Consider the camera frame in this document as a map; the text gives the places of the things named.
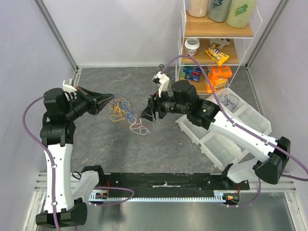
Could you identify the orange snack boxes stack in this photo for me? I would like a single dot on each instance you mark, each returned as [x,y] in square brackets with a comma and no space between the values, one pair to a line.
[218,77]

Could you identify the blue sponge package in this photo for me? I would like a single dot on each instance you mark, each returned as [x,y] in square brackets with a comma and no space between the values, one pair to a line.
[191,73]

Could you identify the white wire shelf rack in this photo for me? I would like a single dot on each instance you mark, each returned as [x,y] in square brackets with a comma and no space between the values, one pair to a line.
[233,42]

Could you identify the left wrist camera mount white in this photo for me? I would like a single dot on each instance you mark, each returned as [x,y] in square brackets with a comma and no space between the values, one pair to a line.
[68,86]

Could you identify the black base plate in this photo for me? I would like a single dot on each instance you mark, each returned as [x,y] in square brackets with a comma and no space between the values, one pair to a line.
[171,184]

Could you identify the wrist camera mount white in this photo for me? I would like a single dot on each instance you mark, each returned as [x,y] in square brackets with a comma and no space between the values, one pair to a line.
[162,81]
[68,86]

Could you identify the white compartment tray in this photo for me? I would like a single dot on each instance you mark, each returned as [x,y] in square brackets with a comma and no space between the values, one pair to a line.
[221,147]

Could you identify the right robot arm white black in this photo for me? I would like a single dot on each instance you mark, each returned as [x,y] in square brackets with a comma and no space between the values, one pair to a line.
[269,152]

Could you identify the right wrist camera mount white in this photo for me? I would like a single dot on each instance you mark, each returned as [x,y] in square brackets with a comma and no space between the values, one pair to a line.
[162,81]

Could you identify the beige jar on shelf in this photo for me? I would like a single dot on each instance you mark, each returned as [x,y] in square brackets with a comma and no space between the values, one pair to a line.
[198,8]

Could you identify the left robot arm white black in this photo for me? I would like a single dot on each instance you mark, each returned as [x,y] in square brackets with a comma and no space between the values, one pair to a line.
[66,206]

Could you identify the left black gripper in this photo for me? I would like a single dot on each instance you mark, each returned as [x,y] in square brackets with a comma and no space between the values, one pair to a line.
[96,101]

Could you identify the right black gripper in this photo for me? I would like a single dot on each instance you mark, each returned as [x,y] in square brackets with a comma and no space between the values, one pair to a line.
[155,107]

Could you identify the light green bottle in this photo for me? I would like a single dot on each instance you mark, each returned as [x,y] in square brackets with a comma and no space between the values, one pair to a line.
[240,13]

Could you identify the white paper coffee cup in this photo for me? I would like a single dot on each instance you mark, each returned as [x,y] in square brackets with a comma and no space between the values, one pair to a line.
[192,44]

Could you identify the yellow candy bag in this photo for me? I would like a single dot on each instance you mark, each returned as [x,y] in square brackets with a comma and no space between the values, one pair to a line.
[216,55]

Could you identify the light blue cable duct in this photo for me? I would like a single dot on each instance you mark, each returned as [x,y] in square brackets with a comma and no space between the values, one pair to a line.
[97,196]

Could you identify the grey green bottle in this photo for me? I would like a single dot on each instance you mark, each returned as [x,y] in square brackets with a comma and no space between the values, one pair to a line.
[219,10]

